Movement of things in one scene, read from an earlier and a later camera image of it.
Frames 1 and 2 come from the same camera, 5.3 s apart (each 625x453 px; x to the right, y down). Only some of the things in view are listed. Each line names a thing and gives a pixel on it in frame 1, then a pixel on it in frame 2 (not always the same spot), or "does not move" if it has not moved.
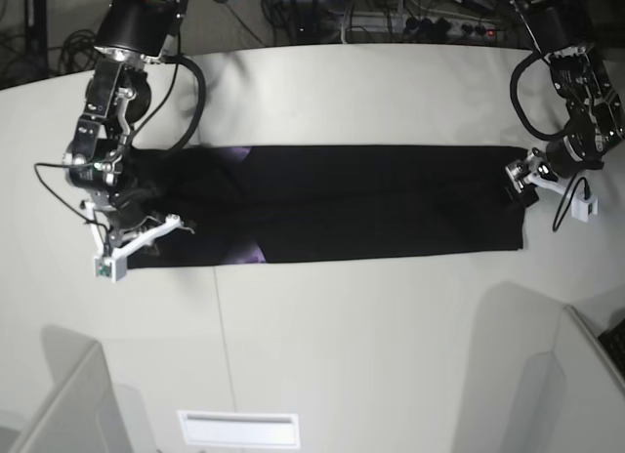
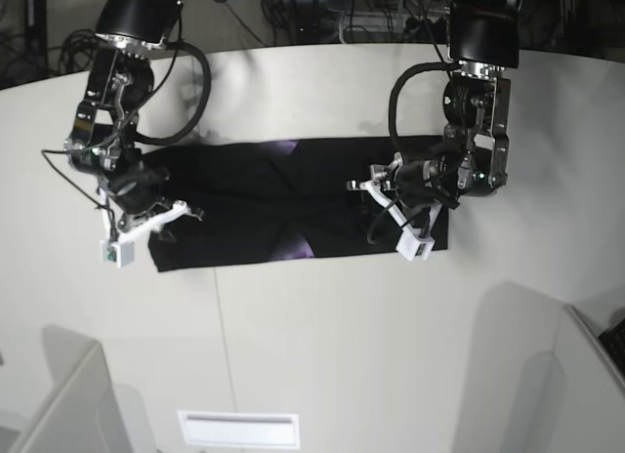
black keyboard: x=612 y=341 does not move
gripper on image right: x=520 y=172 to x=421 y=184
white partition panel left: x=81 y=413 does not move
